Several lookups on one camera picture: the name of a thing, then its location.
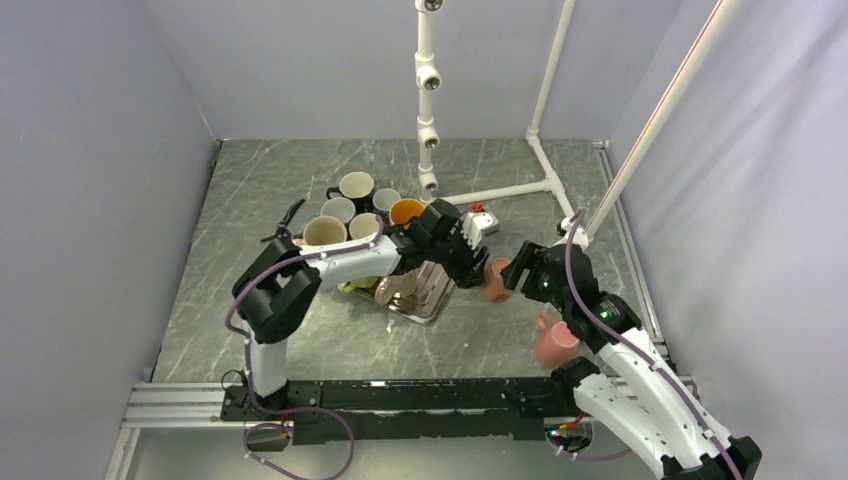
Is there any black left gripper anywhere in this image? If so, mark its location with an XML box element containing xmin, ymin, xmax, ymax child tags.
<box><xmin>427</xmin><ymin>222</ymin><xmax>490</xmax><ymax>290</ymax></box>

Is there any clear glass mug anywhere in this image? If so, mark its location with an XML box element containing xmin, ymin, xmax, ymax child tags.
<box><xmin>389</xmin><ymin>198</ymin><xmax>426</xmax><ymax>229</ymax></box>

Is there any terracotta brown mug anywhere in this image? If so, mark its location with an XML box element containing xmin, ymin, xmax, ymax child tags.
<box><xmin>481</xmin><ymin>258</ymin><xmax>513</xmax><ymax>304</ymax></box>

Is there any grey blue mug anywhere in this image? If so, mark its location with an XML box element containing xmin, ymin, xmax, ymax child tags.
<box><xmin>372</xmin><ymin>188</ymin><xmax>402</xmax><ymax>220</ymax></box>

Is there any yellow mug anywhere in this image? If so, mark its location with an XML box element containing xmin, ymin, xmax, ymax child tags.
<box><xmin>348</xmin><ymin>213</ymin><xmax>382</xmax><ymax>240</ymax></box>

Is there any lime green faceted mug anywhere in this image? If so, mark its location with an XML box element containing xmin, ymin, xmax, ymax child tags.
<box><xmin>337</xmin><ymin>276</ymin><xmax>381</xmax><ymax>293</ymax></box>

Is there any black white-lined mug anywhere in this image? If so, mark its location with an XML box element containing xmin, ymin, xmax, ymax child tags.
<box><xmin>325</xmin><ymin>171</ymin><xmax>376</xmax><ymax>213</ymax></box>

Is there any blue floral mug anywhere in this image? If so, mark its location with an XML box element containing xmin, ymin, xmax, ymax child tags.
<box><xmin>320</xmin><ymin>197</ymin><xmax>358</xmax><ymax>226</ymax></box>

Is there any beige teal patterned mug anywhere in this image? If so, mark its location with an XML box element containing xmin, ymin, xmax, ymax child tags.
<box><xmin>302</xmin><ymin>215</ymin><xmax>348</xmax><ymax>246</ymax></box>

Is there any pink lidded cup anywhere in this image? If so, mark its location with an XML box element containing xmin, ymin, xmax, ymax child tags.
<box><xmin>374</xmin><ymin>270</ymin><xmax>418</xmax><ymax>305</ymax></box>

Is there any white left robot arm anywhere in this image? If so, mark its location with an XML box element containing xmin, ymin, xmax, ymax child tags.
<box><xmin>224</xmin><ymin>199</ymin><xmax>493</xmax><ymax>420</ymax></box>

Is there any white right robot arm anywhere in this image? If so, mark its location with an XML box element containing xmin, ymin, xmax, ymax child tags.
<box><xmin>501</xmin><ymin>212</ymin><xmax>763</xmax><ymax>479</ymax></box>

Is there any pink mug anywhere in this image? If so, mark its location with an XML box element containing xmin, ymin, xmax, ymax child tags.
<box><xmin>534</xmin><ymin>312</ymin><xmax>581</xmax><ymax>369</ymax></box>

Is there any steel serving tray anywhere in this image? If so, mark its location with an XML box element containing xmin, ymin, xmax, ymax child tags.
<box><xmin>349</xmin><ymin>261</ymin><xmax>456</xmax><ymax>324</ymax></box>

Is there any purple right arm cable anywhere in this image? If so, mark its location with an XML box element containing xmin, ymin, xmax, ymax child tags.
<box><xmin>544</xmin><ymin>210</ymin><xmax>747</xmax><ymax>480</ymax></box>

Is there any white PVC pipe frame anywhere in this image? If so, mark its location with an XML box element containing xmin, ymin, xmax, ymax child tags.
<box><xmin>413</xmin><ymin>0</ymin><xmax>743</xmax><ymax>248</ymax></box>

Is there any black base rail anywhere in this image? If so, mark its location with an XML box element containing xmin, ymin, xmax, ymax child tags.
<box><xmin>220</xmin><ymin>376</ymin><xmax>579</xmax><ymax>445</ymax></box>

